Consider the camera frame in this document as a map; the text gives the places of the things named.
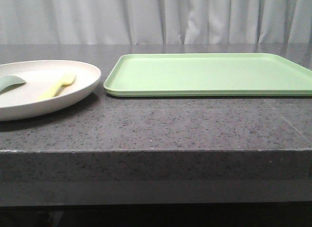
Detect yellow plastic fork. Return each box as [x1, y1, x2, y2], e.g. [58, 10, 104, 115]
[37, 73, 76, 101]

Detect light green serving tray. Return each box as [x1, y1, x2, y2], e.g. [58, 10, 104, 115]
[103, 53, 312, 97]

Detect green plastic spoon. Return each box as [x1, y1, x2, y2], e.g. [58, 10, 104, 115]
[0, 75, 26, 94]

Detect cream round plate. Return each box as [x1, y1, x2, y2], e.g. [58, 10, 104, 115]
[0, 60, 101, 121]

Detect white curtain backdrop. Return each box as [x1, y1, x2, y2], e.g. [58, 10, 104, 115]
[0, 0, 312, 44]

